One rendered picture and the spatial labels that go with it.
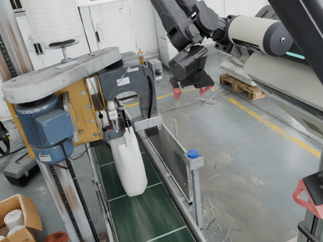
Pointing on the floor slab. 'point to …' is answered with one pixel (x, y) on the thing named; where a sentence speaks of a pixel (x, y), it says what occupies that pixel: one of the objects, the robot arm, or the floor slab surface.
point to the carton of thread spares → (31, 220)
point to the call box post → (197, 199)
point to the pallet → (238, 84)
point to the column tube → (73, 195)
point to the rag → (56, 237)
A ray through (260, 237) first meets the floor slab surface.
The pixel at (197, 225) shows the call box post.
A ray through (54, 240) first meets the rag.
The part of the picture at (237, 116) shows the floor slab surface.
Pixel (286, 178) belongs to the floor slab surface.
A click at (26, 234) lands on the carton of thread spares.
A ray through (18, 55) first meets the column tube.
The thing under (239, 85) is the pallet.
